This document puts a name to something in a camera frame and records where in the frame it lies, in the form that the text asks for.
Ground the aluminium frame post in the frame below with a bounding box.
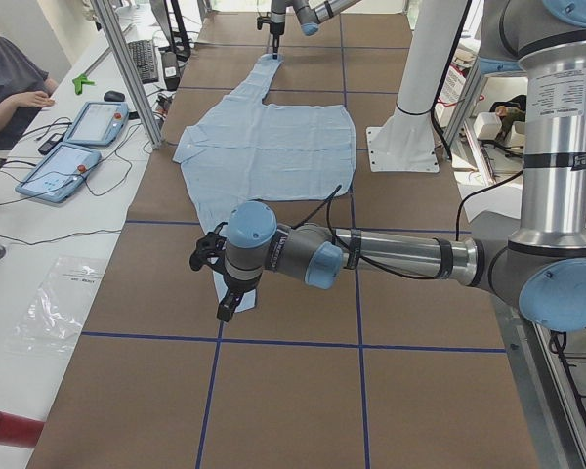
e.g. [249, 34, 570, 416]
[91, 0, 162, 149]

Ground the black monitor stand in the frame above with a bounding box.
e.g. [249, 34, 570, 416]
[165, 0, 191, 62]

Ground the lower teach pendant tablet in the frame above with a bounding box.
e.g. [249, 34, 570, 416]
[15, 143, 102, 204]

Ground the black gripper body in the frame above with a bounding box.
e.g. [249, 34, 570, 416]
[188, 222, 259, 298]
[256, 14, 286, 35]

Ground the upper teach pendant tablet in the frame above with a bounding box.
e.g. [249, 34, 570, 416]
[63, 102, 129, 148]

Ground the black phone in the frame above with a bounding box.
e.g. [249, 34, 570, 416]
[37, 133, 63, 155]

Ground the black computer mouse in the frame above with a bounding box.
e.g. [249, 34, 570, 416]
[104, 90, 125, 103]

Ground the light blue button shirt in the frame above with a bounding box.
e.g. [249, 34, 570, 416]
[174, 54, 356, 311]

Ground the seated person grey shirt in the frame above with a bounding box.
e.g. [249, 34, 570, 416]
[0, 36, 58, 150]

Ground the teach pendant tablet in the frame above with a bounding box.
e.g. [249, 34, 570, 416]
[63, 102, 129, 148]
[15, 143, 102, 204]

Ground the black keyboard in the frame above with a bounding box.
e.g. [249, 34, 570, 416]
[127, 39, 159, 84]

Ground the red cylinder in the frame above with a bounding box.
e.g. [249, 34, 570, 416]
[0, 411, 45, 448]

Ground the clear plastic bag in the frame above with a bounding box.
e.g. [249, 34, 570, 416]
[5, 256, 108, 358]

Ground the white central pedestal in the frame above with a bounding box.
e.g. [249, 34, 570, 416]
[366, 0, 471, 173]

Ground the green plastic tool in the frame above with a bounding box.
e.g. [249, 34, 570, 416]
[72, 74, 95, 96]

